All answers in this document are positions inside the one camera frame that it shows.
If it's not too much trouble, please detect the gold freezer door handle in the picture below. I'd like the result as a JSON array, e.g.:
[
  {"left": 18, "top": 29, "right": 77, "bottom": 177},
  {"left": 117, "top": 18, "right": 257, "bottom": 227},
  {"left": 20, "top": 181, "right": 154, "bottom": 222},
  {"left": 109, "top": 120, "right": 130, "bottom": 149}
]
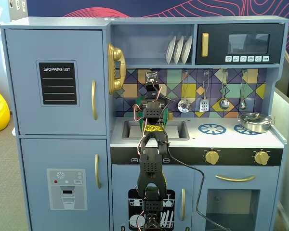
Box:
[{"left": 94, "top": 154, "right": 102, "bottom": 189}]

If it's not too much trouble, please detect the black toy microwave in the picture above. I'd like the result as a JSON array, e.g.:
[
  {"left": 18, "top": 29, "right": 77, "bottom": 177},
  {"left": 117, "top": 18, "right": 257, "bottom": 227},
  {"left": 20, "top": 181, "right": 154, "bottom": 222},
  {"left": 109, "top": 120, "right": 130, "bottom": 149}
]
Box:
[{"left": 197, "top": 23, "right": 285, "bottom": 65}]

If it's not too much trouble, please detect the white toy plate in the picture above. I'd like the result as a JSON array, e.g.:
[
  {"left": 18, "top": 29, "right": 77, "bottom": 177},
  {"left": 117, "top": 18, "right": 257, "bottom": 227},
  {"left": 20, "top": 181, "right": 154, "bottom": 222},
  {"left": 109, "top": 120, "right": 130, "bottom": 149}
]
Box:
[
  {"left": 182, "top": 35, "right": 194, "bottom": 64},
  {"left": 173, "top": 35, "right": 185, "bottom": 65},
  {"left": 165, "top": 35, "right": 177, "bottom": 65}
]

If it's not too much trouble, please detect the small gripper camera board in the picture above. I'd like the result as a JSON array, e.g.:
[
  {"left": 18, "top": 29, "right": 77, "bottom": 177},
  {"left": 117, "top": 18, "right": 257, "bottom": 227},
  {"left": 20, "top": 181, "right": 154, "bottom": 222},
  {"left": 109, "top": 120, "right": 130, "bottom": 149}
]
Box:
[{"left": 144, "top": 70, "right": 159, "bottom": 85}]

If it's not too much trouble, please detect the metal serving spoon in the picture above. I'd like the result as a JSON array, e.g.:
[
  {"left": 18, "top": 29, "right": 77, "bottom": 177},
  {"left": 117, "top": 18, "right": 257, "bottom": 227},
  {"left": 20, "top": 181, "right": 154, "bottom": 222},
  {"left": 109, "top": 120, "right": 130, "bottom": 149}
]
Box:
[{"left": 239, "top": 69, "right": 248, "bottom": 110}]

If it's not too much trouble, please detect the metal slotted spatula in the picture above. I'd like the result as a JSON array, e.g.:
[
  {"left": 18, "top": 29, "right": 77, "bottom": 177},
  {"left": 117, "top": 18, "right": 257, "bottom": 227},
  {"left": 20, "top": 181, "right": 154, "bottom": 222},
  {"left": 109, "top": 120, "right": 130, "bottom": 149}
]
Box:
[{"left": 199, "top": 69, "right": 210, "bottom": 113}]

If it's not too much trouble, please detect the gold stove knob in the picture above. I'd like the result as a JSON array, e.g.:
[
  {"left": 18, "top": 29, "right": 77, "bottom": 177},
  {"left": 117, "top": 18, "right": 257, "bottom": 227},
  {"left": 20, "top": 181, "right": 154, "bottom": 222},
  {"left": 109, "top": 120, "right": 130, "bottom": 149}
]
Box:
[
  {"left": 254, "top": 150, "right": 270, "bottom": 166},
  {"left": 205, "top": 150, "right": 220, "bottom": 166}
]

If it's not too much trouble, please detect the metal ladle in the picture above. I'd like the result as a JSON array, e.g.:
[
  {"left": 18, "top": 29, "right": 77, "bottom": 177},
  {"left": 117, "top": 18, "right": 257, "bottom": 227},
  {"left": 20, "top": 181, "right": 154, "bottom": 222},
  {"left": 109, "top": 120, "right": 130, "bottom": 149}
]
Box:
[{"left": 219, "top": 69, "right": 230, "bottom": 110}]

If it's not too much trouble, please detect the gold microwave handle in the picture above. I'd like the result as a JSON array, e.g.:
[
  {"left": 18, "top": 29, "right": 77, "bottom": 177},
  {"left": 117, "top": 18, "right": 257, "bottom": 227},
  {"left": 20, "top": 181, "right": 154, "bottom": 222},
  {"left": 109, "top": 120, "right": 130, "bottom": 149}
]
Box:
[{"left": 201, "top": 32, "right": 210, "bottom": 58}]

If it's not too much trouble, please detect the gold dishwasher door handle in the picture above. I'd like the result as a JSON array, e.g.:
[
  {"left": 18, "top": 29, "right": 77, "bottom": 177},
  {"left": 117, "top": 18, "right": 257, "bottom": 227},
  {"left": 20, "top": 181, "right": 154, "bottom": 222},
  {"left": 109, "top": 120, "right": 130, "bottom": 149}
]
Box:
[{"left": 181, "top": 188, "right": 186, "bottom": 221}]

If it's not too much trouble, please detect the grey toy sink basin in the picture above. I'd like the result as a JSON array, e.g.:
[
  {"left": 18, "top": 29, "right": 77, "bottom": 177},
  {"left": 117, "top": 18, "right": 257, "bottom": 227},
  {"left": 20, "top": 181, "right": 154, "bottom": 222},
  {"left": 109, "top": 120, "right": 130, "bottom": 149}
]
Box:
[{"left": 121, "top": 120, "right": 190, "bottom": 141}]

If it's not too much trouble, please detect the blue toy kitchen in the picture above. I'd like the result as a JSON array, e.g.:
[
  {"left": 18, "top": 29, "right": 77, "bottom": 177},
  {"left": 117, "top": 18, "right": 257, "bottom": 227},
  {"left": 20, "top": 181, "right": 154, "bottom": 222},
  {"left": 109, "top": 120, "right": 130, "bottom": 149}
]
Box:
[{"left": 0, "top": 15, "right": 289, "bottom": 231}]

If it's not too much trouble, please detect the gold toy phone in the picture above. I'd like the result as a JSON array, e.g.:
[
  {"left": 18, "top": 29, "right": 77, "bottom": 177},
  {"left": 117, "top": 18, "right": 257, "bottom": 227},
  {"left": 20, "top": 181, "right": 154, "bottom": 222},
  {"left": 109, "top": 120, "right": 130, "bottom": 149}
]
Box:
[{"left": 107, "top": 42, "right": 127, "bottom": 95}]

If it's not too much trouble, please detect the black cable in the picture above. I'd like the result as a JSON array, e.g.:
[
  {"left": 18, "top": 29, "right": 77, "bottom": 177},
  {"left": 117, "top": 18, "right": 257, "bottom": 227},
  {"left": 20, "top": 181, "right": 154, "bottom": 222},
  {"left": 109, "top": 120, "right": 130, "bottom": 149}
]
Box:
[{"left": 158, "top": 141, "right": 232, "bottom": 231}]

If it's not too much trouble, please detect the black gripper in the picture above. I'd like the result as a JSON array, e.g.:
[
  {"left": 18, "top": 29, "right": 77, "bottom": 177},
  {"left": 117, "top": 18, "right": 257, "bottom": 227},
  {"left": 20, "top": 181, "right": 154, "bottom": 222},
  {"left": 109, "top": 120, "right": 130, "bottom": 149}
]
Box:
[{"left": 144, "top": 83, "right": 162, "bottom": 100}]

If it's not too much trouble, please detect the gold fridge door handle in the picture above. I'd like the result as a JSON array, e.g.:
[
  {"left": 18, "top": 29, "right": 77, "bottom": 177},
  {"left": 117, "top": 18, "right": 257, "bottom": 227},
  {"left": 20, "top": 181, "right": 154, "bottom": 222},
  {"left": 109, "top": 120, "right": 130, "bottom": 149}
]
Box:
[{"left": 91, "top": 80, "right": 98, "bottom": 121}]

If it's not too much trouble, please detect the silver pot with lid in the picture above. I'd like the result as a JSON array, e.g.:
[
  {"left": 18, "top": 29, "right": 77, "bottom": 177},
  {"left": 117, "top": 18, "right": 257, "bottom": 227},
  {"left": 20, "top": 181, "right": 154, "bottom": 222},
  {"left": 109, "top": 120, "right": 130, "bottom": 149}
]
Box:
[{"left": 236, "top": 112, "right": 276, "bottom": 134}]

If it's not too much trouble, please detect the metal skimmer spoon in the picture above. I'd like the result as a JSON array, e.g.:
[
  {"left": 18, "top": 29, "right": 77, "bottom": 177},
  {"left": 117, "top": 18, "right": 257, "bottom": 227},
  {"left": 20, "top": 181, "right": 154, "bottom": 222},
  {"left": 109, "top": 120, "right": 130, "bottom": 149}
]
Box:
[{"left": 177, "top": 69, "right": 191, "bottom": 113}]

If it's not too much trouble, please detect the gold oven door handle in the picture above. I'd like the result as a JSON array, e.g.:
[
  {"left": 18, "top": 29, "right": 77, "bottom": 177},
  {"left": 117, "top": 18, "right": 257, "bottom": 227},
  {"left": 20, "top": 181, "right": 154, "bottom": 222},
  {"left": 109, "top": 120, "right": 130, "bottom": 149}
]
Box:
[{"left": 215, "top": 174, "right": 257, "bottom": 182}]

